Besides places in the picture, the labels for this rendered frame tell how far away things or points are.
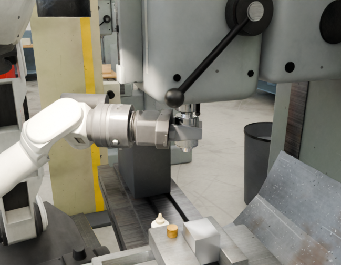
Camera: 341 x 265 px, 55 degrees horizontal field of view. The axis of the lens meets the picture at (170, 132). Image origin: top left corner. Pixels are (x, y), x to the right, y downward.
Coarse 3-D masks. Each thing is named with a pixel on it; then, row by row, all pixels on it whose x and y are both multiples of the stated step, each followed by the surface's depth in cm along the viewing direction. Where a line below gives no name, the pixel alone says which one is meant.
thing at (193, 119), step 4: (176, 116) 63; (180, 116) 63; (184, 116) 63; (188, 116) 63; (192, 116) 63; (196, 116) 63; (176, 120) 63; (180, 120) 62; (184, 120) 62; (188, 120) 62; (192, 120) 62; (196, 120) 63
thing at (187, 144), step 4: (180, 124) 63; (184, 124) 62; (188, 124) 62; (192, 124) 62; (196, 124) 63; (188, 140) 63; (192, 140) 63; (196, 140) 64; (176, 144) 65; (180, 144) 64; (184, 144) 63; (188, 144) 63; (192, 144) 64; (196, 144) 64; (184, 148) 64; (188, 148) 64
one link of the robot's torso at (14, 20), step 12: (0, 0) 65; (12, 0) 68; (24, 0) 71; (0, 12) 66; (12, 12) 68; (24, 12) 75; (0, 24) 69; (12, 24) 71; (24, 24) 80; (0, 36) 72; (12, 36) 75; (0, 48) 83; (12, 48) 88
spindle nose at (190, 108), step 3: (183, 105) 61; (186, 105) 61; (189, 105) 61; (192, 105) 61; (195, 105) 61; (177, 108) 62; (180, 108) 62; (183, 108) 61; (186, 108) 61; (189, 108) 61; (192, 108) 61; (180, 111) 62; (183, 111) 61; (186, 111) 61; (189, 111) 61; (192, 111) 61
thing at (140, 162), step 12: (120, 156) 113; (132, 156) 96; (144, 156) 97; (156, 156) 99; (168, 156) 100; (120, 168) 116; (132, 168) 98; (144, 168) 98; (156, 168) 100; (168, 168) 101; (132, 180) 100; (144, 180) 100; (156, 180) 101; (168, 180) 103; (132, 192) 102; (144, 192) 101; (156, 192) 102; (168, 192) 104
